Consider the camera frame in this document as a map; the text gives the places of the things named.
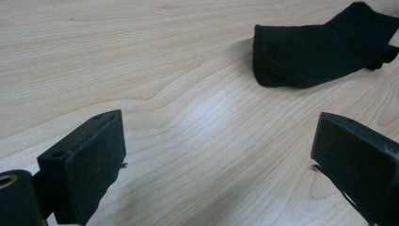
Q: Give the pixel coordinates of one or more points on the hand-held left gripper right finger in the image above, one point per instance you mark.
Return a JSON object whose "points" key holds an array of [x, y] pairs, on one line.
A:
{"points": [[360, 163]]}

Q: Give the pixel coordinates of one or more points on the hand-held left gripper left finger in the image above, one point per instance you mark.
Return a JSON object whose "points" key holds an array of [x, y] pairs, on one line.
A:
{"points": [[84, 166]]}

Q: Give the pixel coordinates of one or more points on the black sock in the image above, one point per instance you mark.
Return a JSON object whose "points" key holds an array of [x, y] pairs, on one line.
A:
{"points": [[313, 53]]}

